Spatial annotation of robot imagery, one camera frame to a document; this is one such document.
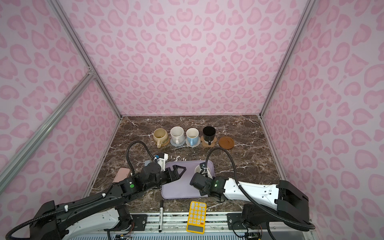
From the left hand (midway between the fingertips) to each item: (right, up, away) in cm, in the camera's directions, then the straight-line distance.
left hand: (183, 169), depth 74 cm
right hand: (+11, -10, +6) cm, 16 cm away
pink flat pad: (-37, -7, +15) cm, 40 cm away
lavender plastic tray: (-2, -13, +10) cm, 17 cm away
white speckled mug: (-7, +17, +30) cm, 35 cm away
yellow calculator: (+7, -24, -1) cm, 25 cm away
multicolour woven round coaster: (+8, +11, +29) cm, 32 cm away
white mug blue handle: (+4, +15, +22) cm, 27 cm away
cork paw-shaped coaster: (+13, +9, +27) cm, 32 cm away
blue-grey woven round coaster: (-7, +9, +25) cm, 27 cm away
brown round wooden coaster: (+27, +10, +30) cm, 41 cm away
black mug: (+14, +18, +22) cm, 32 cm away
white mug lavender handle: (+7, -3, +10) cm, 13 cm away
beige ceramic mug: (-18, +15, +29) cm, 38 cm away
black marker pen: (-11, -24, +1) cm, 26 cm away
